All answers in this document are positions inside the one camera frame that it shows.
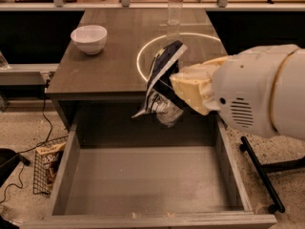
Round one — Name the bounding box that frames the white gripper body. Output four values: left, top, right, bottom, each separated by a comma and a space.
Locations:
207, 44, 299, 138

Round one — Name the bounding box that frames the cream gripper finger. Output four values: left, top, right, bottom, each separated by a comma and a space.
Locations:
170, 73, 214, 115
179, 56, 230, 78

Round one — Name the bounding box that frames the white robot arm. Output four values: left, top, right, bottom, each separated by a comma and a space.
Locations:
170, 44, 305, 140

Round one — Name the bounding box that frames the grey cabinet with top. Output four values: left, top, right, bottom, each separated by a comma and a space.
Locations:
45, 8, 246, 132

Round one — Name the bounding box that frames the open grey top drawer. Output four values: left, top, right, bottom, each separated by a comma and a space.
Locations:
22, 102, 276, 229

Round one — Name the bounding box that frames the brown snack bag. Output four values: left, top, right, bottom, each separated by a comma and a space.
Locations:
36, 142, 66, 187

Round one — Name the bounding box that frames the clear plastic water bottle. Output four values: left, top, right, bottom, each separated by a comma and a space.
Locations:
168, 0, 184, 26

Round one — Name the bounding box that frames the white ceramic bowl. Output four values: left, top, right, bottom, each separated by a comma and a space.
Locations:
71, 25, 108, 54

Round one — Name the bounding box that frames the black wheeled stand base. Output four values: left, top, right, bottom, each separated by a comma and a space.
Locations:
239, 136, 305, 214

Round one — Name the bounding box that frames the black object at left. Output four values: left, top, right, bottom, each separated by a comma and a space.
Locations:
0, 148, 31, 187

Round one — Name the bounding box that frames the black wire basket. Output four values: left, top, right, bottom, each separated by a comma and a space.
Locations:
32, 135, 68, 198

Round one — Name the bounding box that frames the black power cable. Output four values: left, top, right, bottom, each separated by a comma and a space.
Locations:
0, 79, 54, 205

